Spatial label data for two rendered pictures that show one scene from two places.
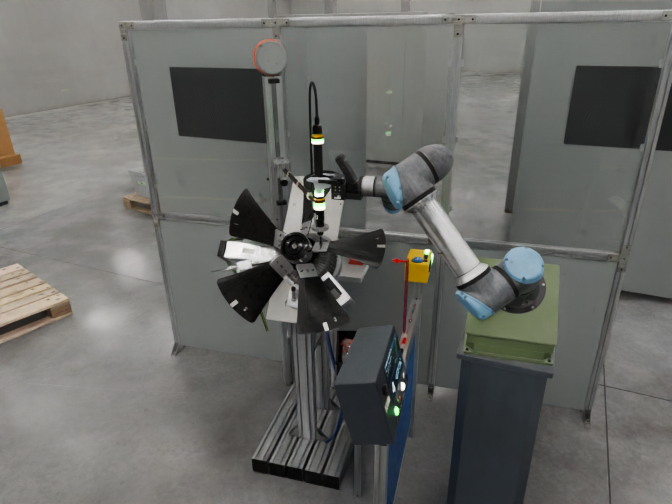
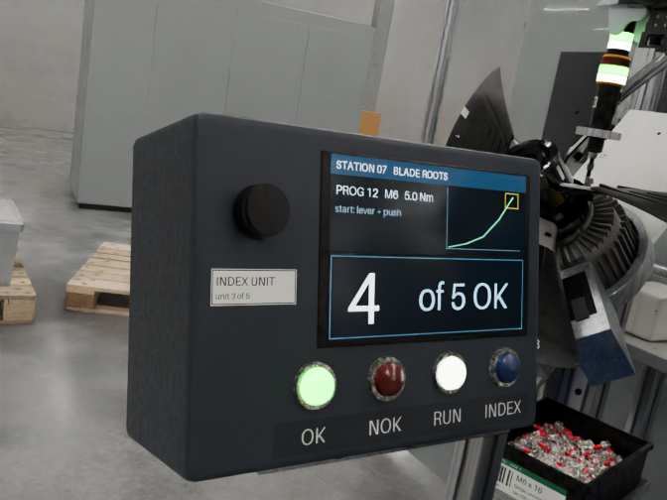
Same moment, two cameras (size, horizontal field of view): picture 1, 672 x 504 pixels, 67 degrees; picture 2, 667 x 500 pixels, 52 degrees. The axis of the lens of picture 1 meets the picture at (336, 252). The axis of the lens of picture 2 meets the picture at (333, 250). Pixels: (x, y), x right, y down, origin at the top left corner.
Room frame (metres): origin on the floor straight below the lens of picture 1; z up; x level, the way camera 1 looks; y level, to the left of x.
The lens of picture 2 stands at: (0.74, -0.37, 1.27)
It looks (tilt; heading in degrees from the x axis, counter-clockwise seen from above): 12 degrees down; 40
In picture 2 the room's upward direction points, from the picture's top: 10 degrees clockwise
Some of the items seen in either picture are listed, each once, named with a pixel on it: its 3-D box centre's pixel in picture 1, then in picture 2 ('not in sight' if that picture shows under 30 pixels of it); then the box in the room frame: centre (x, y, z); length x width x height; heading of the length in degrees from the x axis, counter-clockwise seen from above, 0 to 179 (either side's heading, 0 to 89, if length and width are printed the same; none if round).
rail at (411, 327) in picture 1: (403, 354); not in sight; (1.67, -0.26, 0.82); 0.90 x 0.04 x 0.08; 164
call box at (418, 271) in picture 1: (418, 266); not in sight; (2.04, -0.37, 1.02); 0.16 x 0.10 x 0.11; 164
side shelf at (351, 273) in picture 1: (333, 266); (660, 347); (2.42, 0.02, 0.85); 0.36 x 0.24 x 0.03; 74
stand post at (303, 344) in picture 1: (305, 377); not in sight; (2.00, 0.16, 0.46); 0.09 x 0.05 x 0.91; 74
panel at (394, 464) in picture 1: (399, 426); not in sight; (1.67, -0.26, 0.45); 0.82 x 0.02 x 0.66; 164
